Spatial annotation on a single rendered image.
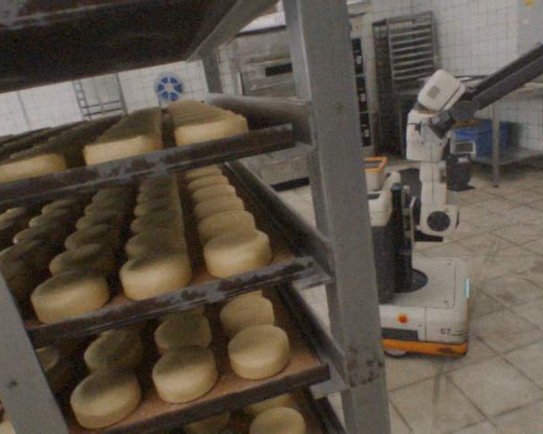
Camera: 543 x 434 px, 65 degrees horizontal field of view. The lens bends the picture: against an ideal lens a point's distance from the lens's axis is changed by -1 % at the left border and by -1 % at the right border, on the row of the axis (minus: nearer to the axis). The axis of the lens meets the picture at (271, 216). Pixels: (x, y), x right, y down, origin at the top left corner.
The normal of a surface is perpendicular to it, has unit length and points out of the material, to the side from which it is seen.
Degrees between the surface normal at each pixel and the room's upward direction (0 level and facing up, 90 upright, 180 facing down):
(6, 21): 90
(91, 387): 0
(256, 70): 91
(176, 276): 90
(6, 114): 90
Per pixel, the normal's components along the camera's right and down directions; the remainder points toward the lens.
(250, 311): -0.17, -0.93
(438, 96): -0.39, 0.36
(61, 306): 0.18, 0.29
